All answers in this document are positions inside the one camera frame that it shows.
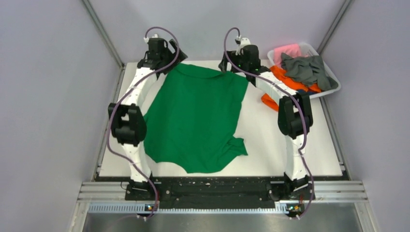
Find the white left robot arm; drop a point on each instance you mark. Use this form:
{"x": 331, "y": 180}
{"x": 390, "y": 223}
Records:
{"x": 127, "y": 124}

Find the blue t shirt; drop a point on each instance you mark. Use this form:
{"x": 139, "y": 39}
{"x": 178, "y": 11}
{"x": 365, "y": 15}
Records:
{"x": 309, "y": 92}

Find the green t shirt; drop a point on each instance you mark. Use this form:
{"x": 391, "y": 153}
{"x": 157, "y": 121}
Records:
{"x": 193, "y": 118}

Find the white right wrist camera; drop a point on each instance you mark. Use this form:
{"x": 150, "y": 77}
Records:
{"x": 241, "y": 42}

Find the white slotted cable duct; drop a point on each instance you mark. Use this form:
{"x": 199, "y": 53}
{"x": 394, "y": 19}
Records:
{"x": 142, "y": 208}

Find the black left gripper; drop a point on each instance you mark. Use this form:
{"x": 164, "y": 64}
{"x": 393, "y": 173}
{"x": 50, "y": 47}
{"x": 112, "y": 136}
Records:
{"x": 167, "y": 50}

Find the pink t shirt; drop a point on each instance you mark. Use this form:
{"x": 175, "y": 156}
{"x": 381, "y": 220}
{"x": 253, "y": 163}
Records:
{"x": 292, "y": 50}

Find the orange t shirt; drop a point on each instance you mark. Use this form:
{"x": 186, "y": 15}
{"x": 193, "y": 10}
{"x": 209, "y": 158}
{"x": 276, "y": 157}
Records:
{"x": 279, "y": 73}

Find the grey t shirt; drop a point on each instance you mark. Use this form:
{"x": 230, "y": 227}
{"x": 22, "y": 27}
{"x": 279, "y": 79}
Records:
{"x": 308, "y": 71}

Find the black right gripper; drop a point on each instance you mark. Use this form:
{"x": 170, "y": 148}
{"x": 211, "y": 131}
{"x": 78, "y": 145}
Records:
{"x": 233, "y": 57}

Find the aluminium frame rail left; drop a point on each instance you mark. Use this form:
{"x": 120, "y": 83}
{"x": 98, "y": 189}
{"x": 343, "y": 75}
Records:
{"x": 112, "y": 93}

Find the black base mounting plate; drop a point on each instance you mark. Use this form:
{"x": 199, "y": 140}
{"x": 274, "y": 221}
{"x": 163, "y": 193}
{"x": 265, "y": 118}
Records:
{"x": 263, "y": 192}

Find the white plastic laundry bin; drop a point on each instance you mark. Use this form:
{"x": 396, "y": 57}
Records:
{"x": 308, "y": 50}

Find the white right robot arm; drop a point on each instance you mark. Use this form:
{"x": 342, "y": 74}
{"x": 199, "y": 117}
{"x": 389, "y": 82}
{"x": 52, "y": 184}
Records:
{"x": 294, "y": 119}

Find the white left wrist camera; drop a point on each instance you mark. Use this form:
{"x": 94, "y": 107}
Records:
{"x": 153, "y": 38}

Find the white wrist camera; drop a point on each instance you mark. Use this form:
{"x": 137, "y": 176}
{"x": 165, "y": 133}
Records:
{"x": 153, "y": 38}
{"x": 241, "y": 42}

